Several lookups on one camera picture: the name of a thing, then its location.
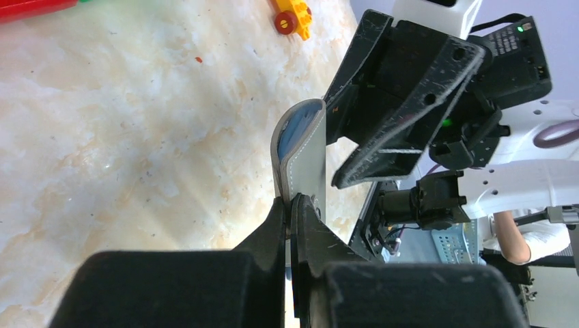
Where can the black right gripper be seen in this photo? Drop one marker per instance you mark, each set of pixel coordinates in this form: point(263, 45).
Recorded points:
point(398, 82)

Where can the yellow toy brick car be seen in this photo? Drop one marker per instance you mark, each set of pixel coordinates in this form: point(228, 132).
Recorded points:
point(292, 17)

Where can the person forearm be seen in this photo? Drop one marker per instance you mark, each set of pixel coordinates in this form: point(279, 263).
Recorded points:
point(513, 246)

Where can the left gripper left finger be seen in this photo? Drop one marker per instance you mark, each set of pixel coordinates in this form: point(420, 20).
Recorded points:
point(241, 287)

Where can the grey card holder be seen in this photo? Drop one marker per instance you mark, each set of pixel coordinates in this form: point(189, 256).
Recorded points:
point(298, 154)

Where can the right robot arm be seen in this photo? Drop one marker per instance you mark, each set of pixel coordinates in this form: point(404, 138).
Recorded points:
point(536, 166)

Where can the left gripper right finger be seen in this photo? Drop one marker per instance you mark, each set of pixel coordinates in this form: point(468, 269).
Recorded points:
point(335, 287)

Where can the left red bin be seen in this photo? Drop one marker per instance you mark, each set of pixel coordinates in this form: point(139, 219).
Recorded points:
point(15, 10)

